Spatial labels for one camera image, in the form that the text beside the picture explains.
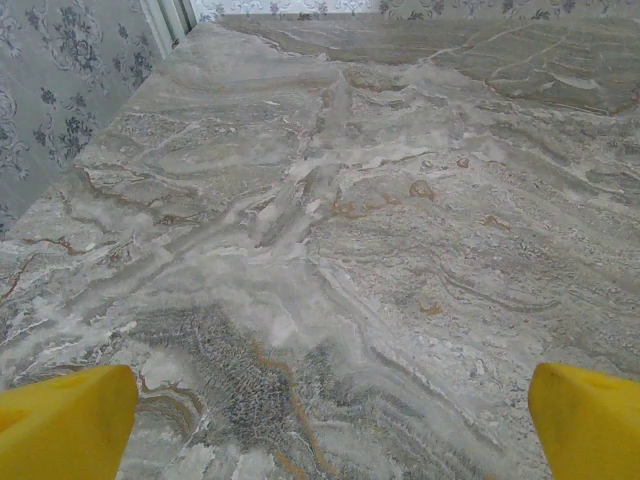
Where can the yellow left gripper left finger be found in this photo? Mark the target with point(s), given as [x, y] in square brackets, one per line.
[60, 430]

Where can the aluminium frame post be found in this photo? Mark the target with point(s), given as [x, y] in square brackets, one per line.
[172, 22]

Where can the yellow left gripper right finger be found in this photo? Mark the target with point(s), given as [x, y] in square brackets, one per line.
[590, 430]

